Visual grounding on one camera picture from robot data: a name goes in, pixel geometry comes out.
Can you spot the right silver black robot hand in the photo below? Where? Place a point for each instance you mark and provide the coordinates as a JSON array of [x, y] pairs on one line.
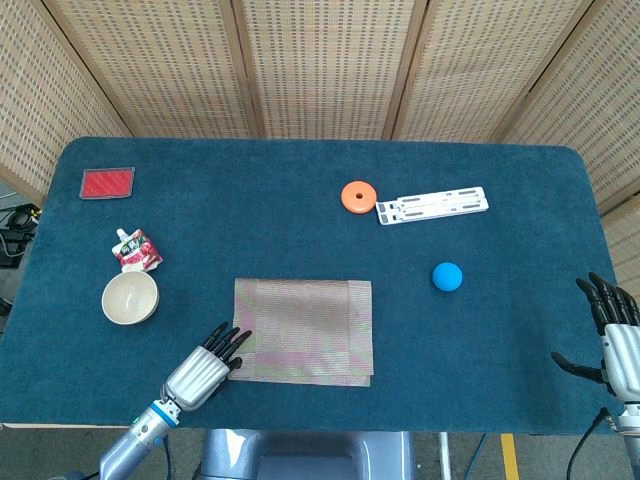
[[625, 355]]

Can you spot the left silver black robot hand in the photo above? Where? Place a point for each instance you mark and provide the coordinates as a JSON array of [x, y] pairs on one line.
[[197, 375]]

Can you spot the beige bowl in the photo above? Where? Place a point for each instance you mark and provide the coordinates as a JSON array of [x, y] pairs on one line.
[[130, 298]]

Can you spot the brown woven placemat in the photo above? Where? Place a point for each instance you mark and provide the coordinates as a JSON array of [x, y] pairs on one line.
[[310, 330]]

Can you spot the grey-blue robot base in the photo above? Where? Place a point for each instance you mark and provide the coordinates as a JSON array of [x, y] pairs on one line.
[[300, 455]]

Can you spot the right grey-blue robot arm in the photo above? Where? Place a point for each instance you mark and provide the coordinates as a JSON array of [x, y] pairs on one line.
[[627, 417]]

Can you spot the blue ball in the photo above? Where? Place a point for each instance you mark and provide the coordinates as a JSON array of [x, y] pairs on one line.
[[447, 276]]

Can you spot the red packet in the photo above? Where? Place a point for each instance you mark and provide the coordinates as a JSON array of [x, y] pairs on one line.
[[107, 183]]

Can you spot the red spouted drink pouch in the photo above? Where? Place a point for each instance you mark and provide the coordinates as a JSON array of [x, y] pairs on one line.
[[137, 252]]

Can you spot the yellow floor tape strip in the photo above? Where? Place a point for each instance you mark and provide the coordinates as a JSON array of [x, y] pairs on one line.
[[510, 457]]

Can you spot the blue carpet table cover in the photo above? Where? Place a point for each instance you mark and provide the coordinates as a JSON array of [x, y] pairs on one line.
[[250, 175]]

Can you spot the orange disc with hole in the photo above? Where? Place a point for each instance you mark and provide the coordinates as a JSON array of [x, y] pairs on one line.
[[352, 200]]

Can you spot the white folding stand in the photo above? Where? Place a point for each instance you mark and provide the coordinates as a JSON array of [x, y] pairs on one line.
[[430, 206]]

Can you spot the woven bamboo folding screen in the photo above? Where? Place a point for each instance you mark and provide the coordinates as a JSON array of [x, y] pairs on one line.
[[325, 65]]

